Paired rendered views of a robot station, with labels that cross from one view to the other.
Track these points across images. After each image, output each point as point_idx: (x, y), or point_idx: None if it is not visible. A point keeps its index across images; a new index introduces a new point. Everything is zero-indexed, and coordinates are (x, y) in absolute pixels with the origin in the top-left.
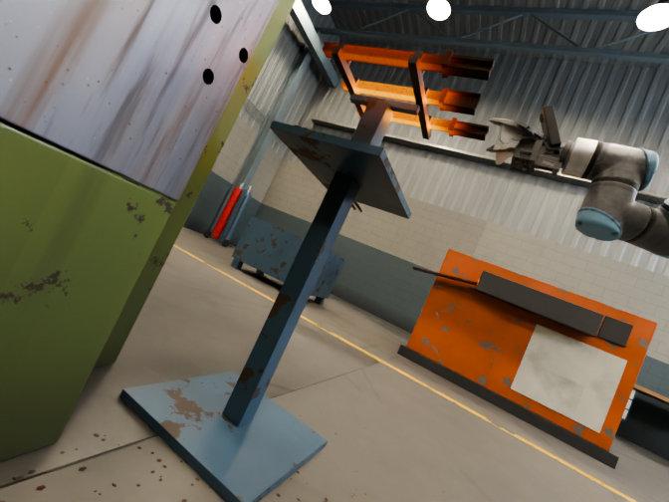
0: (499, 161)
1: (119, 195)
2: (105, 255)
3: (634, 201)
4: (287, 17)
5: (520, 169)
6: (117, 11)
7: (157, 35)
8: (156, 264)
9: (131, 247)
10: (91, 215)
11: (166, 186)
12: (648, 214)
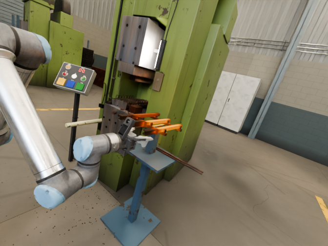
0: (143, 145)
1: (115, 153)
2: (115, 162)
3: (76, 165)
4: (170, 105)
5: (131, 149)
6: (111, 132)
7: (115, 132)
8: (149, 173)
9: (118, 162)
10: (113, 156)
11: (121, 153)
12: None
